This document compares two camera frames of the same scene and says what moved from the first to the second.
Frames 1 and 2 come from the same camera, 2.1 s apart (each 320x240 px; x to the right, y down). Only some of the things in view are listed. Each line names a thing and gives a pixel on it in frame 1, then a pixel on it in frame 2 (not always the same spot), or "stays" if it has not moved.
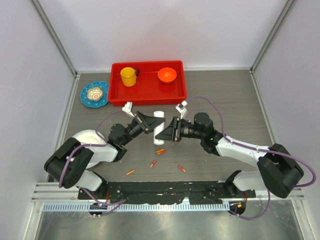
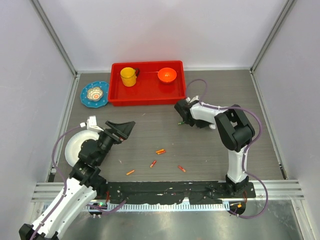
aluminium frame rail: (53, 192) stays
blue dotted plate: (104, 85) stays
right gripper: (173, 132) → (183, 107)
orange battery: (153, 163) stays
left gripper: (148, 123) → (120, 131)
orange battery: (130, 172) stays
